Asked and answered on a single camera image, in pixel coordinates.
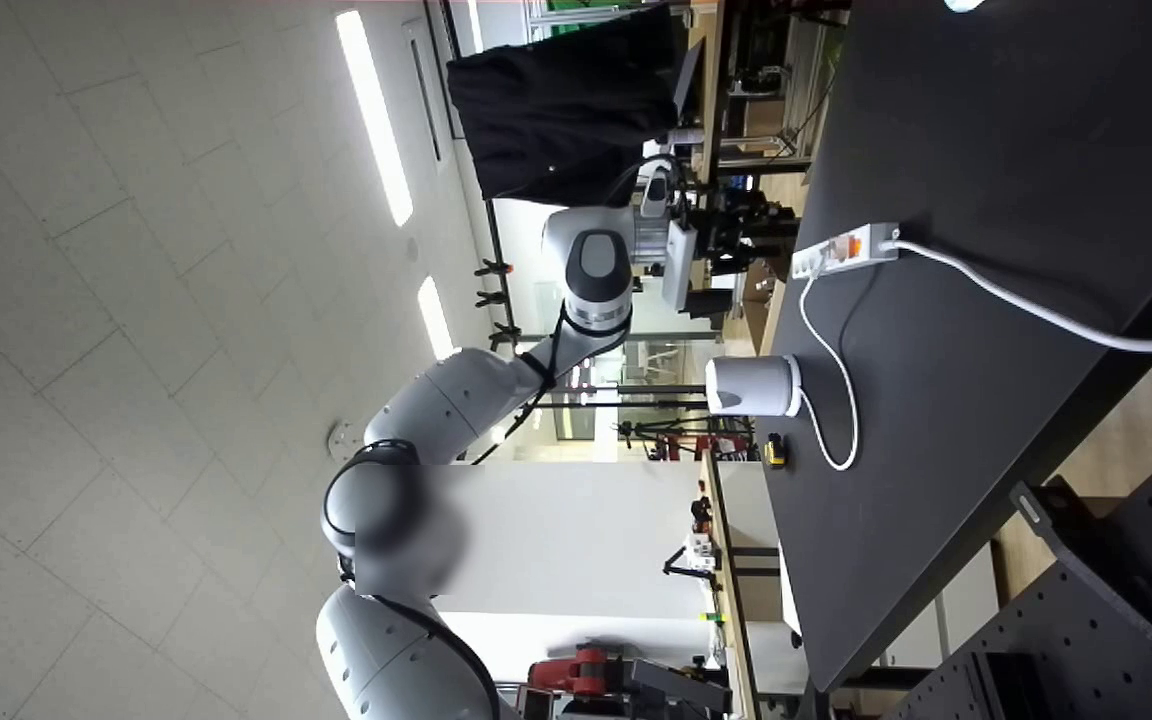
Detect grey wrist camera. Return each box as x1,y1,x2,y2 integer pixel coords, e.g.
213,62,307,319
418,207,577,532
630,135,684,227

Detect black backdrop frame pole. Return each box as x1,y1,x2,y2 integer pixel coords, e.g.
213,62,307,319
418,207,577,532
439,0,530,365

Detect white electric kettle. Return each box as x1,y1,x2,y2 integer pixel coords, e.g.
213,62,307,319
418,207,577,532
704,352,807,418

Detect black perforated board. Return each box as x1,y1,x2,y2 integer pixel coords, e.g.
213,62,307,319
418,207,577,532
888,449,1152,720

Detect white cabinet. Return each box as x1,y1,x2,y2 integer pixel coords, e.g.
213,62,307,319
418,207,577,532
434,457,741,688

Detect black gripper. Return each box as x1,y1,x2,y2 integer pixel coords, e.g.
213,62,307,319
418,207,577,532
692,190,800,274

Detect white kettle cord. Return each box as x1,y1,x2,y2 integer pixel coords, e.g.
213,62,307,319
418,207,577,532
794,273,863,475

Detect black hanging cloth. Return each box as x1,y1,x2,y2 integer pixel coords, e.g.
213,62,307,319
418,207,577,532
443,0,692,213

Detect white power strip cable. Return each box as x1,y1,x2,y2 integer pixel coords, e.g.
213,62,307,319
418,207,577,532
888,236,1152,359

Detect white ceiling light strip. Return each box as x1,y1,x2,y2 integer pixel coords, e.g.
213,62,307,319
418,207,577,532
411,274,465,365
331,9,418,231

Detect wooden workbench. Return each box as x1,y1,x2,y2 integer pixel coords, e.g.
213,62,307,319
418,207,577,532
682,0,767,720

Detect red machine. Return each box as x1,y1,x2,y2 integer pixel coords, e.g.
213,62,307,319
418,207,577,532
519,641,729,720

